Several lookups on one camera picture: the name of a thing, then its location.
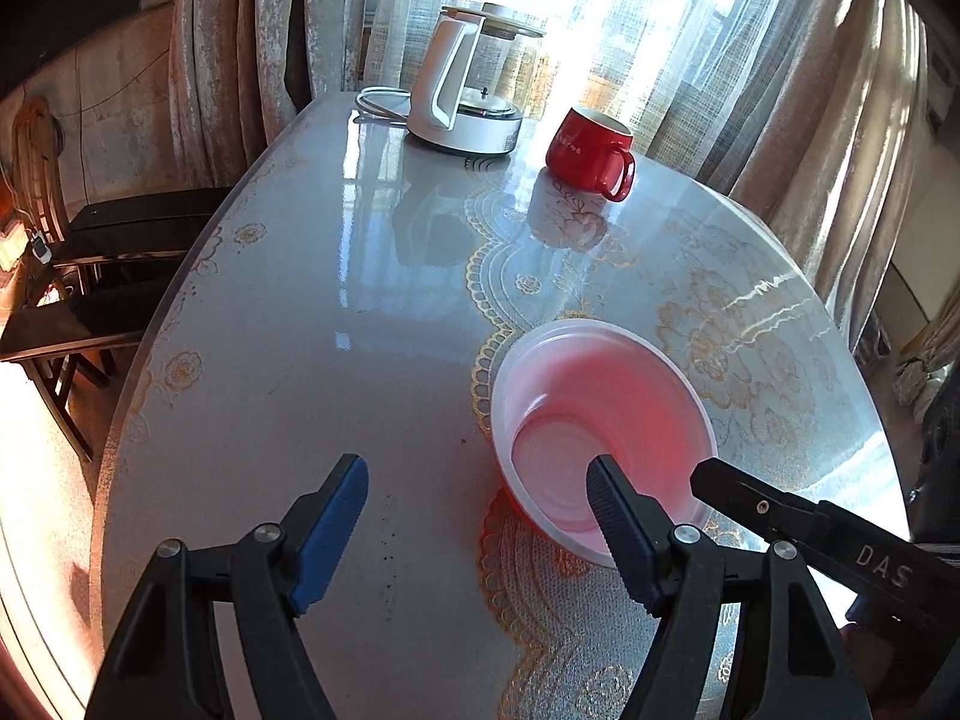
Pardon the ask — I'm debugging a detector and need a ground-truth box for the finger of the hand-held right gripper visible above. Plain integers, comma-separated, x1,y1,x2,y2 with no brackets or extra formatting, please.
688,457,826,550

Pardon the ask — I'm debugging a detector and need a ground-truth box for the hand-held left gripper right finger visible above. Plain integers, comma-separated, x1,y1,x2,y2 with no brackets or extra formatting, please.
586,453,875,720

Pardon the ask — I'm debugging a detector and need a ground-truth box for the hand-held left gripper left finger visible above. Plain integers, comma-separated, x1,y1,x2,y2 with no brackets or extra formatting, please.
86,454,370,720

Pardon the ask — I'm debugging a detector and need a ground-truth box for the red bowl with white inside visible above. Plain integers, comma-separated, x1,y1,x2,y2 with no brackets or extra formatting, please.
491,320,719,569

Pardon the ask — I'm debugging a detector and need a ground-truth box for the dark wooden chair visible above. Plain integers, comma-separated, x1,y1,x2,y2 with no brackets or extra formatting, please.
0,277,181,460
52,187,235,275

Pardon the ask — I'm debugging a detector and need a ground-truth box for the beige velvet curtain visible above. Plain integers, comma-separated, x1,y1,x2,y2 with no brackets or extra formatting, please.
720,0,931,350
169,0,368,196

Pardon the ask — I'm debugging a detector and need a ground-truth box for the red mug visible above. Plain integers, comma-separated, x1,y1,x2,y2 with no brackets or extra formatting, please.
544,106,637,202

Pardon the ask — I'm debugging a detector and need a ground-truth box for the white glass electric kettle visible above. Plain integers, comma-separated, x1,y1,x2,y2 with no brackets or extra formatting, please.
406,2,542,157

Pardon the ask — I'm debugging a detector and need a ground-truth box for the sheer white curtain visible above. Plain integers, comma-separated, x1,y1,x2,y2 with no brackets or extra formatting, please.
360,0,833,166

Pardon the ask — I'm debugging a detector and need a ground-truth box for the white kettle cable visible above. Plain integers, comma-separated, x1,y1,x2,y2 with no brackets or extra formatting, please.
352,86,412,125

